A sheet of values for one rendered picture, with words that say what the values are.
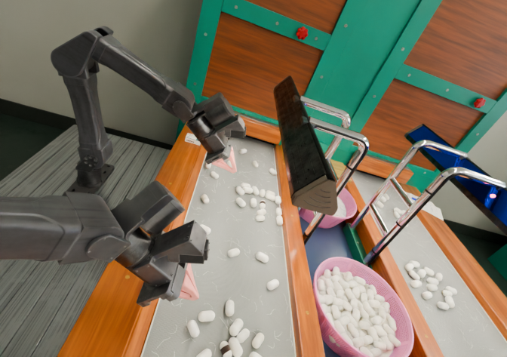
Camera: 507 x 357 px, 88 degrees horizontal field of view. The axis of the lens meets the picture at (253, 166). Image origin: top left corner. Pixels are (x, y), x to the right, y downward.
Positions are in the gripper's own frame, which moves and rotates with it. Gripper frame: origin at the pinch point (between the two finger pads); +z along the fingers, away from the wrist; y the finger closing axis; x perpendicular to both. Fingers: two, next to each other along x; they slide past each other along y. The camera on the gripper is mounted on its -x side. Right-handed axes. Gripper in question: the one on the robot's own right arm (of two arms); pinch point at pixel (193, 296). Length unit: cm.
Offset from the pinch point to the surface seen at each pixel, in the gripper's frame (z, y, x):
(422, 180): 79, 83, -68
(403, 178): 67, 77, -59
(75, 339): -9.2, -7.5, 15.2
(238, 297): 13.5, 6.2, -1.1
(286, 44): -15, 85, -36
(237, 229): 12.1, 26.7, -0.2
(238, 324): 11.9, -0.7, -2.3
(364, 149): 5.2, 27.2, -40.6
